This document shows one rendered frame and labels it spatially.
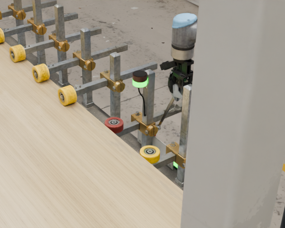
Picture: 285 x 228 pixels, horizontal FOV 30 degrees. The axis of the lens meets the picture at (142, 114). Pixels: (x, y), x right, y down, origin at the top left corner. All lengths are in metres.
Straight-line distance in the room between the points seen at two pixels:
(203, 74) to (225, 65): 0.02
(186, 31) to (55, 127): 0.68
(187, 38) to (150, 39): 3.09
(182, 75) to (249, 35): 1.84
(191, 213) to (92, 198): 1.51
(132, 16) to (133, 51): 0.81
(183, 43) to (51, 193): 0.74
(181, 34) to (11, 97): 0.87
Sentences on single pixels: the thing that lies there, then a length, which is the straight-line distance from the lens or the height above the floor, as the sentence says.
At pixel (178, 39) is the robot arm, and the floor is 1.30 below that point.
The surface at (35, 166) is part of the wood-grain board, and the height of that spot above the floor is 0.90.
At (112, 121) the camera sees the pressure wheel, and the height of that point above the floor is 0.90.
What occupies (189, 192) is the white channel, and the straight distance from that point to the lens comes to 0.38.
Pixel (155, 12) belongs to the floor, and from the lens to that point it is 5.75.
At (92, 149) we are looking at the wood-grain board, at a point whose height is 0.90.
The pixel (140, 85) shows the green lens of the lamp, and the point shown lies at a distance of 2.16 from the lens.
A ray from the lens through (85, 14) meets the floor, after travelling 5.69.
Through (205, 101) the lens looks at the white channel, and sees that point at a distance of 0.33.
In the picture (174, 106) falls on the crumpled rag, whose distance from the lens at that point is 2.44.
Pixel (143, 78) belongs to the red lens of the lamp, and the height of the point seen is 1.12.
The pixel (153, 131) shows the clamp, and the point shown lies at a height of 0.85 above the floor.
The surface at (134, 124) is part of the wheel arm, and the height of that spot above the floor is 0.86.
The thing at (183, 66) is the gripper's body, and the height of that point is 1.19.
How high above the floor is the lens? 2.17
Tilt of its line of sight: 33 degrees down
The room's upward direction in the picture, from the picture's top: 2 degrees clockwise
